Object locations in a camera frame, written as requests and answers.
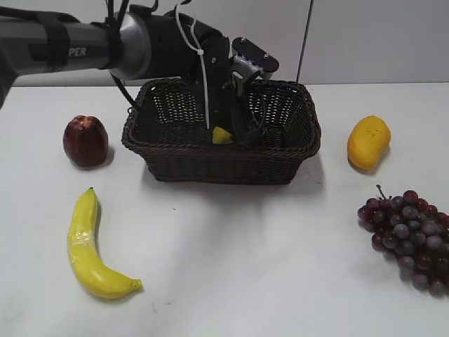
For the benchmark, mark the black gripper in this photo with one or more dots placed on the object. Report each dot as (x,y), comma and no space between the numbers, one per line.
(199,55)

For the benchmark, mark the yellow lemon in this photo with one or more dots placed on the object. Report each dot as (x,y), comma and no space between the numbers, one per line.
(221,136)

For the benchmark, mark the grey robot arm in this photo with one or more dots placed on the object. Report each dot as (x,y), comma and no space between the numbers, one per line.
(132,43)

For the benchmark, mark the dark woven basket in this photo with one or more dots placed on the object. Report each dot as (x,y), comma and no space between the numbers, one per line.
(168,132)

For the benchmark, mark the orange yellow mango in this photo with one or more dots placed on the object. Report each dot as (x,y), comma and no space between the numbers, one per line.
(368,142)

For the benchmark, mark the dark red apple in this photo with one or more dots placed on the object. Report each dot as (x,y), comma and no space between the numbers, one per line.
(85,141)

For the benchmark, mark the yellow banana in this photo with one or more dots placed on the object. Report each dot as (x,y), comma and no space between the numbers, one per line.
(94,276)

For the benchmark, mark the purple grape bunch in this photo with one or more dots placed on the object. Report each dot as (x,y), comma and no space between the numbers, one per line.
(413,233)

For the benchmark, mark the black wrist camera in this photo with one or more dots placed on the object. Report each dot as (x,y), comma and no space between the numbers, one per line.
(250,62)

